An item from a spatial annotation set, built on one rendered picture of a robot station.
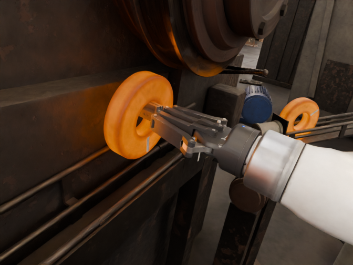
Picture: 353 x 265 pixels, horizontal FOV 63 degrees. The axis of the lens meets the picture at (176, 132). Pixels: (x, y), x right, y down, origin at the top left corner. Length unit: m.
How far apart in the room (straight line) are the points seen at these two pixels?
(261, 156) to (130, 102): 0.21
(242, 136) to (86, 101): 0.26
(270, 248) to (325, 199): 1.20
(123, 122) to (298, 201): 0.27
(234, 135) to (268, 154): 0.05
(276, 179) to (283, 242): 1.26
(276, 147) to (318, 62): 2.95
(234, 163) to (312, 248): 1.31
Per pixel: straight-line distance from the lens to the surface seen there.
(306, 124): 1.09
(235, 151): 0.40
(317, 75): 3.33
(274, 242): 1.61
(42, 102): 0.45
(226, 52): 0.64
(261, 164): 0.39
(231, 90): 0.87
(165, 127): 0.43
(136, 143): 0.50
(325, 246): 1.74
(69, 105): 0.48
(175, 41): 0.48
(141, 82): 0.46
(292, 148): 0.40
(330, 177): 0.38
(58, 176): 0.50
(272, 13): 0.65
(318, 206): 0.38
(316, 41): 3.36
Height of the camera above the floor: 1.02
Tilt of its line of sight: 25 degrees down
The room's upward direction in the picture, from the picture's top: 9 degrees clockwise
